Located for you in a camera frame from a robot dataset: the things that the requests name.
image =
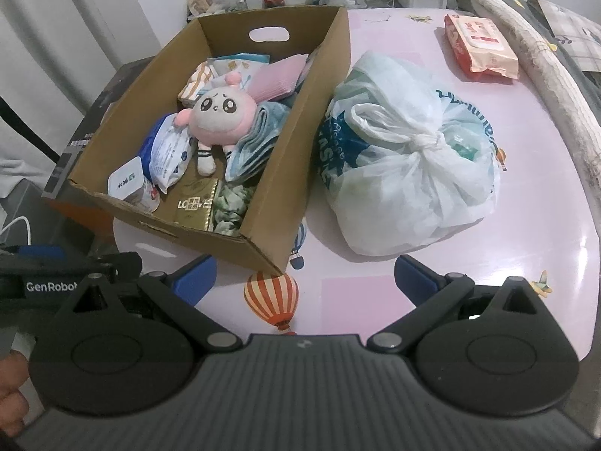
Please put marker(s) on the dark grey bedding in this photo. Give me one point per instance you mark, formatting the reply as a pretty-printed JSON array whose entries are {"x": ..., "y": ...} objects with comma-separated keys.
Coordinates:
[{"x": 582, "y": 98}]

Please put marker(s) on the small white box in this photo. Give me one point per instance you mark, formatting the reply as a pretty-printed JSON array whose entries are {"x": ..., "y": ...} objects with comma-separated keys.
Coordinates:
[{"x": 127, "y": 183}]

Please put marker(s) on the plaid grey blanket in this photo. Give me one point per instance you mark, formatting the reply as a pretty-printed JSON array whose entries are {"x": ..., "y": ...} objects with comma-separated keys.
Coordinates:
[{"x": 570, "y": 33}]

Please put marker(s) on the white bag of clutter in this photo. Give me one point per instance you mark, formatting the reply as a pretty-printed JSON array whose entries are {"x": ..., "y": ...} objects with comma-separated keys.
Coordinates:
[{"x": 204, "y": 2}]

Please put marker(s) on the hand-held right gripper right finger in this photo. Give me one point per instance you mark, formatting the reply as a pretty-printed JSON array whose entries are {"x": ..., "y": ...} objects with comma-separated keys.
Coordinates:
[{"x": 414, "y": 278}]

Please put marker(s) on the white curtain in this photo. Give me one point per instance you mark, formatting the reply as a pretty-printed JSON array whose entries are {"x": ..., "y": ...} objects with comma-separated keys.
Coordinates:
[{"x": 56, "y": 56}]

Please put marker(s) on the green crumpled wrapper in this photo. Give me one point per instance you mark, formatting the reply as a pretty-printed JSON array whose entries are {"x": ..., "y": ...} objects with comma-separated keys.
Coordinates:
[{"x": 234, "y": 209}]

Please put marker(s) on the rolled white mat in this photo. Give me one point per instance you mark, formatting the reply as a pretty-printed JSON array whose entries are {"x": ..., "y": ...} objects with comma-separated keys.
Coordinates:
[{"x": 549, "y": 70}]

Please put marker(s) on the gold tissue packet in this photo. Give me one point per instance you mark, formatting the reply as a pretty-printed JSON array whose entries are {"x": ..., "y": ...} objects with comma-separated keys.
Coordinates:
[{"x": 197, "y": 204}]

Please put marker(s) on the striped beige cloth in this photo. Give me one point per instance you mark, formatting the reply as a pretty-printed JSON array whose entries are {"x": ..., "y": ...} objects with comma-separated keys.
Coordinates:
[{"x": 197, "y": 83}]

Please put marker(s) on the mint green roll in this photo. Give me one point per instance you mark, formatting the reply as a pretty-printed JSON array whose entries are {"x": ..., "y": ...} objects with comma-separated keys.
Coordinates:
[{"x": 408, "y": 164}]

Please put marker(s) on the dark printed flat carton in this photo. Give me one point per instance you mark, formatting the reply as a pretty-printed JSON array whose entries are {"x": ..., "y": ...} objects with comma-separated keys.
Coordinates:
[{"x": 94, "y": 103}]

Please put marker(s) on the person's left hand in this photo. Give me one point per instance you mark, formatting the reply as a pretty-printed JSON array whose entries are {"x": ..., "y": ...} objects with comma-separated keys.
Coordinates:
[{"x": 13, "y": 385}]

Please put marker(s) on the teal white printed packet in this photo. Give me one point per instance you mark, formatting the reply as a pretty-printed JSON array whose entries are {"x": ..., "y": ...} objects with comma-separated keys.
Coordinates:
[{"x": 234, "y": 68}]

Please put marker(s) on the light blue towel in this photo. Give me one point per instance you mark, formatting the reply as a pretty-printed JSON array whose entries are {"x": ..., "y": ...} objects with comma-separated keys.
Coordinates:
[{"x": 258, "y": 141}]

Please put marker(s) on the pink wet wipes packet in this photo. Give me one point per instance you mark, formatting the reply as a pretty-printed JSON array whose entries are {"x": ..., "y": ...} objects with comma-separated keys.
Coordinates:
[{"x": 483, "y": 44}]

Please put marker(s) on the brown cardboard box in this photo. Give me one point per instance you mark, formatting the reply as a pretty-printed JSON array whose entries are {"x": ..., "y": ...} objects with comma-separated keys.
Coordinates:
[{"x": 310, "y": 117}]

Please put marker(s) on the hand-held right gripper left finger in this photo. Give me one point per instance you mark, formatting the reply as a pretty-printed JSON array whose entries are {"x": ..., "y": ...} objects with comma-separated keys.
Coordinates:
[{"x": 197, "y": 278}]

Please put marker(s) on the blue white plush doll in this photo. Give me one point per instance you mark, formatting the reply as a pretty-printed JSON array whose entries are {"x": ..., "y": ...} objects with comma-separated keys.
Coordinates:
[{"x": 166, "y": 152}]

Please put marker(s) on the pink white plush toy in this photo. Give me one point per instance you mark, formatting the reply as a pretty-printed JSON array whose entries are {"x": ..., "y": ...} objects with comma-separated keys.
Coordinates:
[{"x": 220, "y": 112}]

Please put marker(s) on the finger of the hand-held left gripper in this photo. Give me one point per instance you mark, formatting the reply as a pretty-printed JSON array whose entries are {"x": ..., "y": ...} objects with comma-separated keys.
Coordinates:
[
  {"x": 40, "y": 251},
  {"x": 117, "y": 264}
]

